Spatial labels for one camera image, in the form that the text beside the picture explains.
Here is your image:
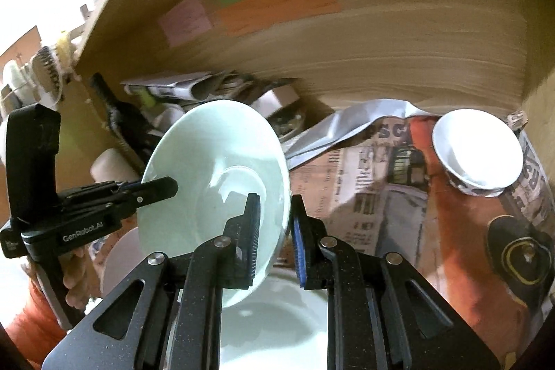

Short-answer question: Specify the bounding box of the rolled newspaper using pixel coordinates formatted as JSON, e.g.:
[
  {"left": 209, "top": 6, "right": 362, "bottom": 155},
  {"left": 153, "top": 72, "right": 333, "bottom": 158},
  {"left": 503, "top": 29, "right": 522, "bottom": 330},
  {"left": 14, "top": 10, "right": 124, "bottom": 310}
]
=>
[{"left": 120, "top": 71, "right": 244, "bottom": 100}]

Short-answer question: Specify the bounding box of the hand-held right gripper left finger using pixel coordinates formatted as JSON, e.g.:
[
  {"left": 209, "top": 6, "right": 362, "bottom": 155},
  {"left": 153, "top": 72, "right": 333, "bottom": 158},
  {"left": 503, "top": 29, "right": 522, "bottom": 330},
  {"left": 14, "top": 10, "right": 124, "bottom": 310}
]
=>
[{"left": 41, "top": 193, "right": 262, "bottom": 370}]

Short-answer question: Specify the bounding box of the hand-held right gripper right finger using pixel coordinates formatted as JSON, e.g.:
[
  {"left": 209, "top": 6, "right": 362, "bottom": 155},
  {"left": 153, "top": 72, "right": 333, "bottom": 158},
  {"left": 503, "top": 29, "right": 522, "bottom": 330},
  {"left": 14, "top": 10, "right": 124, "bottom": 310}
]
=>
[{"left": 290, "top": 194, "right": 499, "bottom": 370}]

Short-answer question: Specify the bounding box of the person's left forearm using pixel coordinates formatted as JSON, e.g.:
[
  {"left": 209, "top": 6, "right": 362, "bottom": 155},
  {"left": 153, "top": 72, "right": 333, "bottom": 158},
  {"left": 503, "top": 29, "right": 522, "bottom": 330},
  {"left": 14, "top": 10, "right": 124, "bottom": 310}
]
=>
[{"left": 4, "top": 279, "right": 72, "bottom": 353}]

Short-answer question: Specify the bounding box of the orange sticky note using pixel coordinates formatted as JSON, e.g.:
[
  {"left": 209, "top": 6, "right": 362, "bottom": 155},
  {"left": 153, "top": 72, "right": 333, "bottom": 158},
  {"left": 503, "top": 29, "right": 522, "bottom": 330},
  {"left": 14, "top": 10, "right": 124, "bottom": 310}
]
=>
[{"left": 215, "top": 0, "right": 341, "bottom": 38}]

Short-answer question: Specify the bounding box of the mint green bowl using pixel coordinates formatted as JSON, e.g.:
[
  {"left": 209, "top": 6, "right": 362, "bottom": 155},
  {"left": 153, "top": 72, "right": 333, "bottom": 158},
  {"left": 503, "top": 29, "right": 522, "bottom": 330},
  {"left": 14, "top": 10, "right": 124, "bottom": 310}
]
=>
[{"left": 141, "top": 100, "right": 290, "bottom": 308}]

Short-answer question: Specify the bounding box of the small white box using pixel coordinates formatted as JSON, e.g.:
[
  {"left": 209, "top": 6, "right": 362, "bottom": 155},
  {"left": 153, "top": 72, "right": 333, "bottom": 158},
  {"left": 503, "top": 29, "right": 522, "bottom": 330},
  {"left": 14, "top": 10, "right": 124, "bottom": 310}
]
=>
[{"left": 254, "top": 86, "right": 300, "bottom": 119}]

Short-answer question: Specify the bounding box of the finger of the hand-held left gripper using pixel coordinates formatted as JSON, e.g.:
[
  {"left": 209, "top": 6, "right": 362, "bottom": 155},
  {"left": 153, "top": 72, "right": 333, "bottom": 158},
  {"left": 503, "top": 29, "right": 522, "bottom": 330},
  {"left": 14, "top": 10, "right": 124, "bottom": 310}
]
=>
[{"left": 117, "top": 176, "right": 179, "bottom": 219}]

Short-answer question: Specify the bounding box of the pink sticky note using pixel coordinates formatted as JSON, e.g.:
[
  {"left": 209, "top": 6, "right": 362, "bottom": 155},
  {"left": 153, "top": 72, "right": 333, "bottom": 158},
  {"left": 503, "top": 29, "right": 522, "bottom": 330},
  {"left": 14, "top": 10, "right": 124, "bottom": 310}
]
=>
[{"left": 158, "top": 0, "right": 213, "bottom": 48}]

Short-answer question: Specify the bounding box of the person's left hand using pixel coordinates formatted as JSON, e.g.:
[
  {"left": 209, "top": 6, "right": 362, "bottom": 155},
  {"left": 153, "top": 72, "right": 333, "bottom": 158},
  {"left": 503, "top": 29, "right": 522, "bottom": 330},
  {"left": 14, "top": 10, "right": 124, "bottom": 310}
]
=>
[{"left": 63, "top": 244, "right": 102, "bottom": 312}]

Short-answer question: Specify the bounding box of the white bowl with dark spots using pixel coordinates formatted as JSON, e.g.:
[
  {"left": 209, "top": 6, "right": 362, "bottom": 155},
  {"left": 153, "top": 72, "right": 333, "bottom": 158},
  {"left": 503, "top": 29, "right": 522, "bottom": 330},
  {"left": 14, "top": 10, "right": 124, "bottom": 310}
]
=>
[{"left": 432, "top": 109, "right": 524, "bottom": 197}]

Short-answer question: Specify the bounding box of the white fluted dish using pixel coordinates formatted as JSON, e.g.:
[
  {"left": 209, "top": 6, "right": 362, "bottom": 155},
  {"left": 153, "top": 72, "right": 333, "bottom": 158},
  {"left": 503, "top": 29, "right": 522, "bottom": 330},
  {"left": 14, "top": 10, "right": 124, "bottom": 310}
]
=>
[{"left": 273, "top": 110, "right": 308, "bottom": 142}]

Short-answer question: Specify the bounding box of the black bottle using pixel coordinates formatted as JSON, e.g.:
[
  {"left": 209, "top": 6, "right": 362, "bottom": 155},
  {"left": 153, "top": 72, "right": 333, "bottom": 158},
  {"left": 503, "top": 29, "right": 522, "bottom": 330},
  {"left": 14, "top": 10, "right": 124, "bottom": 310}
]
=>
[{"left": 89, "top": 73, "right": 152, "bottom": 171}]

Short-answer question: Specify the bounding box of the printed newspaper sheet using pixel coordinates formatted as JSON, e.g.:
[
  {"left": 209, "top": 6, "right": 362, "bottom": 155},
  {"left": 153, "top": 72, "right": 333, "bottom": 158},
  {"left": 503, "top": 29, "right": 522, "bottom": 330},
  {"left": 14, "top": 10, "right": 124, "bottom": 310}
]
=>
[{"left": 277, "top": 98, "right": 555, "bottom": 370}]

